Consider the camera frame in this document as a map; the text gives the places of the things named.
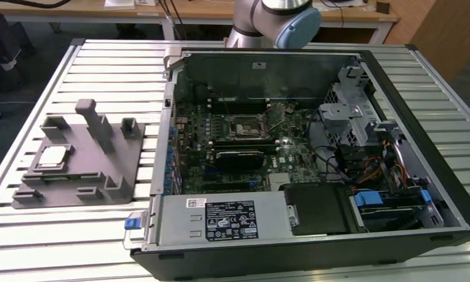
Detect metal socket cover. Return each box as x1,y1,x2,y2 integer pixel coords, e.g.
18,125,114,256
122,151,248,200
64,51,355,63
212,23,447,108
260,101,291,139

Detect thin metal locking lever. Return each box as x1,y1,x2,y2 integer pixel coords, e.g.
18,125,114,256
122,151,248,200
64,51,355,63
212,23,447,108
222,91,232,117

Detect silver CPU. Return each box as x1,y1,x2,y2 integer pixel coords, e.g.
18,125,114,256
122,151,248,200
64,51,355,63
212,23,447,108
39,146,71,169

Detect CPU socket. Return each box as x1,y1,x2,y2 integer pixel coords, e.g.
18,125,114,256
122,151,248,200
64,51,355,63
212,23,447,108
227,113,266,140

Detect black RAM slot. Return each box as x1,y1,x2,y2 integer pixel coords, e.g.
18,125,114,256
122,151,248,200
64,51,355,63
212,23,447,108
207,98,272,103
207,102,272,107
207,105,272,110
207,109,272,115
210,139,280,145

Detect black expansion slot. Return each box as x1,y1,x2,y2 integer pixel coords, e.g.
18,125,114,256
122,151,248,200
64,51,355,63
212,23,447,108
202,182,259,192

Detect green motherboard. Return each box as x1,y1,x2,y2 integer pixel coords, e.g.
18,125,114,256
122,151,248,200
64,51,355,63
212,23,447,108
171,98,340,196

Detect silver chipset heatsink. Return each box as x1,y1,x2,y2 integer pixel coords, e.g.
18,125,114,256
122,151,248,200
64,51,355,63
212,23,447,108
268,172,292,189

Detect silver metal drive cage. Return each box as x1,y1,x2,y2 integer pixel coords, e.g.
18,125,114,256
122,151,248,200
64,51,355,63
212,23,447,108
318,66,384,147

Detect silver power supply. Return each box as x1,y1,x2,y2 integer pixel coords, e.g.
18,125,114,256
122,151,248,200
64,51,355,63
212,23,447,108
151,192,290,247

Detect black plastic shroud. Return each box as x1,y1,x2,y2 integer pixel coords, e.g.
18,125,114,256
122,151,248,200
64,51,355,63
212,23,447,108
284,182,358,236

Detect blue release latch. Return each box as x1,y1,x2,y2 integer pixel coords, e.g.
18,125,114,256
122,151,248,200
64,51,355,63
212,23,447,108
124,215,143,232

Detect grey parts rack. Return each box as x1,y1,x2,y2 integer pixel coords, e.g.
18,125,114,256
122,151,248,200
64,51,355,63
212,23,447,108
11,99,147,210

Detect blue disk carrier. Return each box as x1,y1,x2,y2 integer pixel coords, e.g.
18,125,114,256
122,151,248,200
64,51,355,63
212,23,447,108
351,190,427,233

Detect black PC case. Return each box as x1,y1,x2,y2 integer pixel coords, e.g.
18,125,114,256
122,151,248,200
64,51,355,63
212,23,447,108
123,43,470,282

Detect wooden cabinet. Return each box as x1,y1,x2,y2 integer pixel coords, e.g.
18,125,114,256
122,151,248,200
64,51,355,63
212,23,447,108
386,0,470,82

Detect coloured power wires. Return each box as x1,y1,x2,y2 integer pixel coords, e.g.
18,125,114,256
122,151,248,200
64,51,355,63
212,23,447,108
351,139,411,190

